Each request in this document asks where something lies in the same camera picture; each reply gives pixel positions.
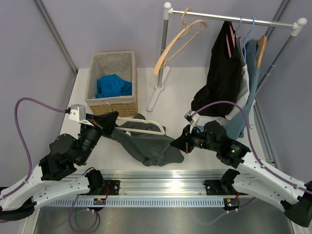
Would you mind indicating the bright blue t shirt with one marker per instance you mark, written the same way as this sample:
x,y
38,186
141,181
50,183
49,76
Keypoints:
x,y
110,86

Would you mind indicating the white plastic hanger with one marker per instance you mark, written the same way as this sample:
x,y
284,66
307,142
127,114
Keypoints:
x,y
130,125

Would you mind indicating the pink hanger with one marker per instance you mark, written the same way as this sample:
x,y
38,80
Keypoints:
x,y
230,40

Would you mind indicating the brown wooden hanger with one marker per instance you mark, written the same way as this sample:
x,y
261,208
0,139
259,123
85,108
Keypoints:
x,y
261,48

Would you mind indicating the blue wire hanger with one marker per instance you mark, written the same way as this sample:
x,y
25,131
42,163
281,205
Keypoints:
x,y
244,41

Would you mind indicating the steel blue t shirt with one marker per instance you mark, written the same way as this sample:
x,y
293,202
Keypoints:
x,y
250,73

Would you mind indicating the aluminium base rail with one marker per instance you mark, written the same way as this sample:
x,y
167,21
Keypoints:
x,y
132,184

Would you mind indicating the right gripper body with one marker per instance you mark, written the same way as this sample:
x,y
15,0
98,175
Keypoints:
x,y
193,137

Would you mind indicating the slotted cable duct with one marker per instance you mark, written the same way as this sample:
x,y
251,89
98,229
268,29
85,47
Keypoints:
x,y
139,202

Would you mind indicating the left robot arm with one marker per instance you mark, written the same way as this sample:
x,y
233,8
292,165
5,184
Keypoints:
x,y
66,153

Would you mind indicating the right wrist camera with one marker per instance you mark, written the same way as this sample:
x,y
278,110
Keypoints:
x,y
193,118

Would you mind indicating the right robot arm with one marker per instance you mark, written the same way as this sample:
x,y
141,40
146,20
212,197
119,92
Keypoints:
x,y
249,174

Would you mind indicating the metal clothes rack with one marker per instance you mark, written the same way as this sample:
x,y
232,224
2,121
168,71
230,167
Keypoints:
x,y
161,69

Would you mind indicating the dark grey t shirt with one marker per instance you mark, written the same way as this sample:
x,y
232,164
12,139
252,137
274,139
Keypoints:
x,y
149,149

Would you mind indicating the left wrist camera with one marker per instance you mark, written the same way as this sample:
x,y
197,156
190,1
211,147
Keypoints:
x,y
77,113

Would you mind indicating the black t shirt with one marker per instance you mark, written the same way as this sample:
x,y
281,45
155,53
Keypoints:
x,y
224,75

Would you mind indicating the wicker laundry basket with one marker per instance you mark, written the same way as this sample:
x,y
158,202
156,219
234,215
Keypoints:
x,y
122,64

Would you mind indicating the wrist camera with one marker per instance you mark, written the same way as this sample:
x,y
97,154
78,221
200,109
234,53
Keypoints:
x,y
193,118
77,113

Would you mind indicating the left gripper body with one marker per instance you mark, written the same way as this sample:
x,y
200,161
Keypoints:
x,y
90,119

